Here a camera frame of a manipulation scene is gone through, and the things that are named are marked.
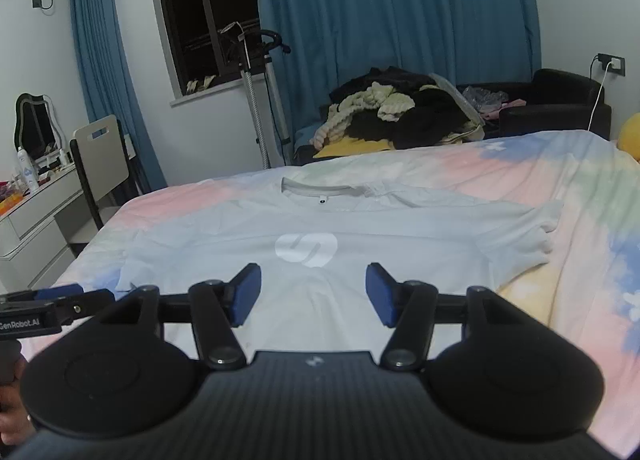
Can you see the vanity mirror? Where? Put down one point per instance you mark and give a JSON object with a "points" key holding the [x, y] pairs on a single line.
{"points": [[35, 125]]}

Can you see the person's left hand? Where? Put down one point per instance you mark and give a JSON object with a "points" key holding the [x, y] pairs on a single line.
{"points": [[12, 410]]}

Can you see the black clothes pile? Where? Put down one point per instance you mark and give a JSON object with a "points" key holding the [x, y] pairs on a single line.
{"points": [[425, 125]]}

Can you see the white chair black frame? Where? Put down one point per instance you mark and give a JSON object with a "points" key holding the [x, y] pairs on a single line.
{"points": [[100, 155]]}

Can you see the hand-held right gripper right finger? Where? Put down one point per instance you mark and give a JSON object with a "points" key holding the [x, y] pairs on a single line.
{"points": [[382, 295]]}

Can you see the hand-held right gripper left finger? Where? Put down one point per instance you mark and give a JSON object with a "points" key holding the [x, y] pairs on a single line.
{"points": [[245, 295]]}

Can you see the yellow cloth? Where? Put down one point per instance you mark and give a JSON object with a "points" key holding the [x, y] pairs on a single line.
{"points": [[350, 146]]}

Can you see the pastel tie-dye bed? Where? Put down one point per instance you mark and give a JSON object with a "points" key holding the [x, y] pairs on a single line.
{"points": [[575, 240]]}

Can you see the pink cloth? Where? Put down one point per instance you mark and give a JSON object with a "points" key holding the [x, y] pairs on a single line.
{"points": [[515, 104]]}

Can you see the garment steamer stand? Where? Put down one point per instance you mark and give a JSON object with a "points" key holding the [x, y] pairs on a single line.
{"points": [[255, 110]]}

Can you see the white T-shirt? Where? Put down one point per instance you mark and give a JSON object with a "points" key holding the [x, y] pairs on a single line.
{"points": [[350, 220]]}

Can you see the dark window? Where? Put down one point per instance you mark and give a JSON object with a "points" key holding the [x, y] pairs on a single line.
{"points": [[200, 0]]}

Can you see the white vanity desk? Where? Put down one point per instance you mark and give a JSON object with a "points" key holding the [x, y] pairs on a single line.
{"points": [[35, 225]]}

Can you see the cloths on window sill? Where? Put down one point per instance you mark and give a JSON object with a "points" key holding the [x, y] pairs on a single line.
{"points": [[200, 85]]}

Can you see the cream fuzzy garment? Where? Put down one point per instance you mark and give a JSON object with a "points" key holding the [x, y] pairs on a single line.
{"points": [[350, 110]]}

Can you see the yellow plush toy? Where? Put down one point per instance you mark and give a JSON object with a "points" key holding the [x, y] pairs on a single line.
{"points": [[631, 135]]}

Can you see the white spray bottle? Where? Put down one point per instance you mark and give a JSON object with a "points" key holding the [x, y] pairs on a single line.
{"points": [[29, 175]]}

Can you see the wide blue curtain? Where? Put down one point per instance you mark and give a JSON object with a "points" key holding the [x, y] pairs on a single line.
{"points": [[400, 15]]}

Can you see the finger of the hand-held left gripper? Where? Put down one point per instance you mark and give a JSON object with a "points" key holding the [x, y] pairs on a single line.
{"points": [[60, 291], [87, 307]]}

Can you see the narrow blue curtain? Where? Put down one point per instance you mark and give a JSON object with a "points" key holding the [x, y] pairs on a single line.
{"points": [[105, 65]]}

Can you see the black sofa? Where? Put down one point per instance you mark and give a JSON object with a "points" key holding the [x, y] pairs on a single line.
{"points": [[555, 90]]}

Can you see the clear plastic bag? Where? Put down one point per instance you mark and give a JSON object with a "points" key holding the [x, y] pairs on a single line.
{"points": [[482, 99]]}

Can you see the wall socket with charger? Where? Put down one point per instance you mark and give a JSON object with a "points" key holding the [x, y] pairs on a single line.
{"points": [[616, 64]]}

